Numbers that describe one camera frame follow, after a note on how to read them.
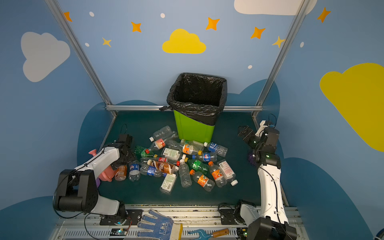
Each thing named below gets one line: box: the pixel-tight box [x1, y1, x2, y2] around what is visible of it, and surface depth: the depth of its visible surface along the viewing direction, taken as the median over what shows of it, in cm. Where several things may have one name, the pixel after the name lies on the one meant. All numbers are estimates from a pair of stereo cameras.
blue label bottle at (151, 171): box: [145, 165, 162, 177], surface depth 86 cm
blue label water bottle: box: [203, 141, 228, 157], surface depth 98 cm
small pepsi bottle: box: [128, 160, 141, 182], surface depth 88 cm
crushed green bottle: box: [135, 145, 155, 159], surface depth 97 cm
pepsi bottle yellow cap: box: [192, 152, 218, 163], surface depth 95 cm
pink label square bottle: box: [217, 159, 239, 187], surface depth 88 cm
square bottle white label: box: [160, 173, 177, 195], surface depth 84 cm
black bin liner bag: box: [159, 72, 228, 126], surface depth 85 cm
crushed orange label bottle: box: [167, 140, 203, 156], surface depth 97 cm
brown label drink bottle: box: [147, 159, 180, 175], surface depth 84 cm
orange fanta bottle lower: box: [189, 169, 216, 192], surface depth 84 cm
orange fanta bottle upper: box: [208, 161, 226, 188], surface depth 87 cm
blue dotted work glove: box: [136, 208, 183, 240], surface depth 72 cm
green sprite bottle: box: [187, 159, 211, 175], surface depth 90 cm
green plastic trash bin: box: [173, 109, 215, 143], surface depth 91 cm
